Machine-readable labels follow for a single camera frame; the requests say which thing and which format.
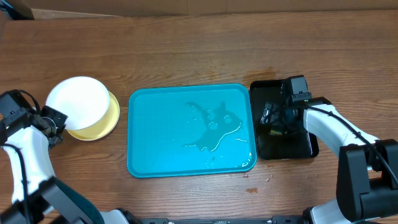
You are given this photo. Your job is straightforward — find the yellow green scrub sponge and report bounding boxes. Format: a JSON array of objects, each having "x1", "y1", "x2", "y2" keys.
[{"x1": 269, "y1": 125, "x2": 287, "y2": 136}]

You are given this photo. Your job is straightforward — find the white plate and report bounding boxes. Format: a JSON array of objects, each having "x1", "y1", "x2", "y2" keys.
[{"x1": 45, "y1": 76, "x2": 109, "y2": 130}]

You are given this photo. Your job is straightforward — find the yellow plate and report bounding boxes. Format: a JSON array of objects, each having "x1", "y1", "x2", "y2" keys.
[{"x1": 67, "y1": 92, "x2": 121, "y2": 141}]

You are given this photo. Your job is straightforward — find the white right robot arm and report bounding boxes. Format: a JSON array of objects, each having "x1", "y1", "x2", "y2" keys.
[{"x1": 261, "y1": 97, "x2": 397, "y2": 223}]

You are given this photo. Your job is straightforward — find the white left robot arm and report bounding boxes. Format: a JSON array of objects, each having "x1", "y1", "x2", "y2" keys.
[{"x1": 1, "y1": 106, "x2": 140, "y2": 224}]

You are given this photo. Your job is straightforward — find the black water tray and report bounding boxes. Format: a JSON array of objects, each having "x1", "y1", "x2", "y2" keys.
[{"x1": 249, "y1": 80, "x2": 319, "y2": 160}]

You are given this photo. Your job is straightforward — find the blue plastic tray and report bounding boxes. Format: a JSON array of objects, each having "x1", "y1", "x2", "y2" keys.
[{"x1": 126, "y1": 83, "x2": 257, "y2": 178}]

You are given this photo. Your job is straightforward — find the dark object top left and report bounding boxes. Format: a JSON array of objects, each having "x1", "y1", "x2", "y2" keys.
[{"x1": 1, "y1": 0, "x2": 34, "y2": 21}]

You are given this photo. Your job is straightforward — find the brown cardboard panel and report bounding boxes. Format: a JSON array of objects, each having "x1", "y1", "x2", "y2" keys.
[{"x1": 25, "y1": 0, "x2": 397, "y2": 16}]

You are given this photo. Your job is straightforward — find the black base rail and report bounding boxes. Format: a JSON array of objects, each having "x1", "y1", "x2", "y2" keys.
[{"x1": 140, "y1": 215, "x2": 310, "y2": 224}]

